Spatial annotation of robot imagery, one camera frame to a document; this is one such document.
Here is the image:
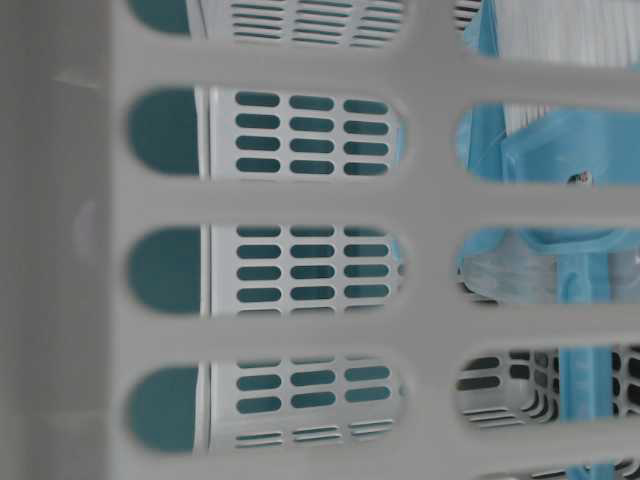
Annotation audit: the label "white slotted shopping basket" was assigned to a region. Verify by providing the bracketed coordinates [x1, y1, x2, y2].
[1, 1, 639, 479]

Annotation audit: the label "blue hand brush white bristles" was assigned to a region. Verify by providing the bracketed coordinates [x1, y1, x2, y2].
[492, 0, 640, 480]

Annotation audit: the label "blue plastic dustpan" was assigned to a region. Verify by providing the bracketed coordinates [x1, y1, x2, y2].
[455, 0, 640, 304]

